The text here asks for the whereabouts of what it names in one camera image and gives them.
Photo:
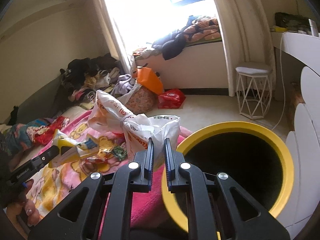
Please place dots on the pile of clothes in corner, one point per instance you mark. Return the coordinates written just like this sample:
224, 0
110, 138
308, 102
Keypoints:
83, 77

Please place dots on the red snack wrapper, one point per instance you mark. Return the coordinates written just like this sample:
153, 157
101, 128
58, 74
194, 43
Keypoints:
96, 159

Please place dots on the dark jacket on sill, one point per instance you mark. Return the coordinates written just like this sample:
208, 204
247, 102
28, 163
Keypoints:
170, 45

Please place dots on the yellow white snack packet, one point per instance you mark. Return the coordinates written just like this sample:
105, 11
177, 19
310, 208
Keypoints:
71, 150

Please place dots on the red cloth on bed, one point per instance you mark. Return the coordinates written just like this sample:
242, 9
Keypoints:
46, 134

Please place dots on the white scalloped dresser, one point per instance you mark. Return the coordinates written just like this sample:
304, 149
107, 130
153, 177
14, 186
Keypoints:
300, 216

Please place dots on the orange patterned blanket on sill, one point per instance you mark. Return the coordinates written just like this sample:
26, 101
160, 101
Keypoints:
202, 29

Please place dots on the floral fabric laundry basket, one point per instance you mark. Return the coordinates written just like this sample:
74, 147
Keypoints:
141, 100

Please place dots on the right cream curtain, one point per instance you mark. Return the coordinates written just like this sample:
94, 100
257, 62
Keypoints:
246, 36

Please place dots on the white printed plastic bag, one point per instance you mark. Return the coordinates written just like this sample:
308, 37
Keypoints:
110, 115

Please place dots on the pink teddy bear blanket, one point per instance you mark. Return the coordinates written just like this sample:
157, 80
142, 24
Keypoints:
51, 185

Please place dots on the lavender clothes on basket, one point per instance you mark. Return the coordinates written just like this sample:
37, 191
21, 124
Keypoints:
125, 88

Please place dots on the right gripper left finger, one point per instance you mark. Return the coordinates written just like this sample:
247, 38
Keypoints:
99, 207

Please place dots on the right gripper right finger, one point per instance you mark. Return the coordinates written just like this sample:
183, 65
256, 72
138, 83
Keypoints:
229, 188

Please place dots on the person's left hand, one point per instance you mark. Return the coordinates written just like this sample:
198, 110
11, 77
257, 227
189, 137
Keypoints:
16, 208

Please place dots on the yellow rimmed black trash bin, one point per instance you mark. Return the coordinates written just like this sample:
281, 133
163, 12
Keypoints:
176, 203

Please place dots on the left cream curtain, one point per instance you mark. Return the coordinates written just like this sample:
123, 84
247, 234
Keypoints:
106, 14

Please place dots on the dark bag on dresser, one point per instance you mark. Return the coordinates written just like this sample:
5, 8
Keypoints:
292, 22

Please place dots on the red shopping bag on floor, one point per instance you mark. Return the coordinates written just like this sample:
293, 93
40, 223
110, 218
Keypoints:
171, 99

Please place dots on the white wire frame stool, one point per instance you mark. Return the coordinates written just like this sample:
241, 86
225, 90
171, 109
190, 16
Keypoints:
254, 89

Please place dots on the colourful quilt on bed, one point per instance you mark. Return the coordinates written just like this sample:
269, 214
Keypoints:
21, 137

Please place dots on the cream curtain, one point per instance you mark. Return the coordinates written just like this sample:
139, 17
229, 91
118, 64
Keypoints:
106, 14
246, 36

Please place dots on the white bottle on dresser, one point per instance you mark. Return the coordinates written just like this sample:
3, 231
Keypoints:
313, 28

